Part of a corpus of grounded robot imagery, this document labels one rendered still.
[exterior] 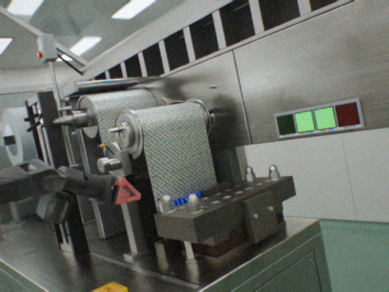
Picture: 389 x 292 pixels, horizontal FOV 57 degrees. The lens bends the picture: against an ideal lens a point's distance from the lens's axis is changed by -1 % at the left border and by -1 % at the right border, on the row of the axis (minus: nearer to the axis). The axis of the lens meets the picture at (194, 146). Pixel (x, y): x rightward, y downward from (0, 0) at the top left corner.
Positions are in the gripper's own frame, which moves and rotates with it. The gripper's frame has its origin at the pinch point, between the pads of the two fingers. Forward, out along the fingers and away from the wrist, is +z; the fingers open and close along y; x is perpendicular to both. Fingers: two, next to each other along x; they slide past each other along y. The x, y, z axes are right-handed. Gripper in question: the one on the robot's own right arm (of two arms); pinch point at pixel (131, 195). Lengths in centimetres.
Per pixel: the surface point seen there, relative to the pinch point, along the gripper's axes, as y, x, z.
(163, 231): 6.1, -7.4, 7.8
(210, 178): -1.1, 11.2, 26.5
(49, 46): -58, 55, -18
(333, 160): -102, 88, 260
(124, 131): -4.8, 17.1, -3.7
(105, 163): -8.4, 7.6, -5.6
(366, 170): -73, 78, 266
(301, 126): 27.2, 25.9, 31.1
